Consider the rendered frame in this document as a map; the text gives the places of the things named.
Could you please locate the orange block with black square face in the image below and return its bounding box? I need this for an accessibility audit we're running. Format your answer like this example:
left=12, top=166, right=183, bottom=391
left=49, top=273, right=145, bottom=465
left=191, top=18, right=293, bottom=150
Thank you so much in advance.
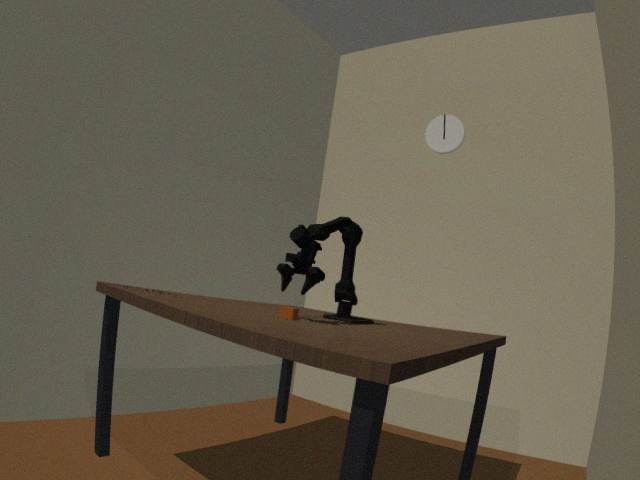
left=280, top=306, right=299, bottom=320

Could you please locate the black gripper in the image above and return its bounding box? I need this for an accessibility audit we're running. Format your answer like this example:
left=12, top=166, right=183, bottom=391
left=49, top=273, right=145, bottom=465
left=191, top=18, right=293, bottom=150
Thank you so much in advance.
left=276, top=251, right=325, bottom=295

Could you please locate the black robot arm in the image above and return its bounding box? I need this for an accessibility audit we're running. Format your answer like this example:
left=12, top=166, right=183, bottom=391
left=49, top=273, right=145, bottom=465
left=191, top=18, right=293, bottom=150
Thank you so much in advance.
left=285, top=217, right=363, bottom=318

